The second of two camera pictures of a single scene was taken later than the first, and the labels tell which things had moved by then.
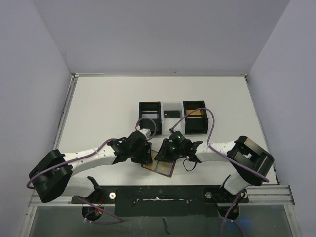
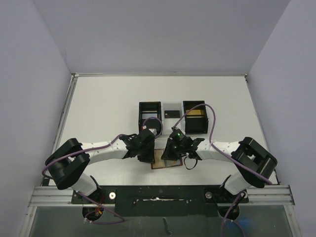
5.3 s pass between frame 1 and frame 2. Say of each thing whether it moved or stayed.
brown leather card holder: moved
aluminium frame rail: stayed
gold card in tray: stayed
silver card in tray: stayed
